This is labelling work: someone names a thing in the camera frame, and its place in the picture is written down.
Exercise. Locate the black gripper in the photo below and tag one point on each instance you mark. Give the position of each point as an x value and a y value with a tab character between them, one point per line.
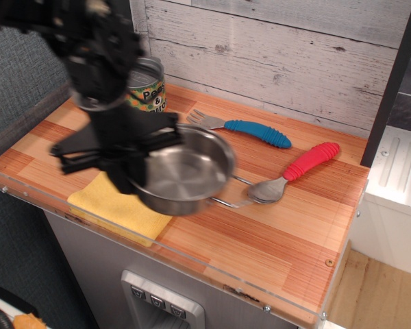
117	141

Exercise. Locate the silver pan with wire handles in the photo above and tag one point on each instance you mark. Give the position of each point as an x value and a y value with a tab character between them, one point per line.
186	178

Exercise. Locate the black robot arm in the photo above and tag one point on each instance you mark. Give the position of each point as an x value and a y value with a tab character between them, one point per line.
98	49

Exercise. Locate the yellow rag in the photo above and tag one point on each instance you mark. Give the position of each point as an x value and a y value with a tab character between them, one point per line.
125	215

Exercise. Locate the peas and carrots can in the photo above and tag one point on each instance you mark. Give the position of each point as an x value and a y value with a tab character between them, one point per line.
146	86

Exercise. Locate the clear acrylic edge guard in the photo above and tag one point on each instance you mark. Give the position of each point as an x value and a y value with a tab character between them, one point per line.
283	255

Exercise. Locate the silver dispenser panel with buttons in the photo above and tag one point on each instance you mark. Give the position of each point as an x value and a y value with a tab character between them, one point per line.
155	306

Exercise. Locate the orange object at corner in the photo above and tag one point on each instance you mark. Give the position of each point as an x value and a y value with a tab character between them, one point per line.
28	321

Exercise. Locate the fork with blue handle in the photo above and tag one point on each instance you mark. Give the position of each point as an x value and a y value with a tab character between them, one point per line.
263	132

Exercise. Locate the spoon with red handle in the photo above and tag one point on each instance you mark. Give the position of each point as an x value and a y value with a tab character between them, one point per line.
271	191

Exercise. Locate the black vertical post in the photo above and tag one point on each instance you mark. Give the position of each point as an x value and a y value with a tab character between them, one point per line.
393	85

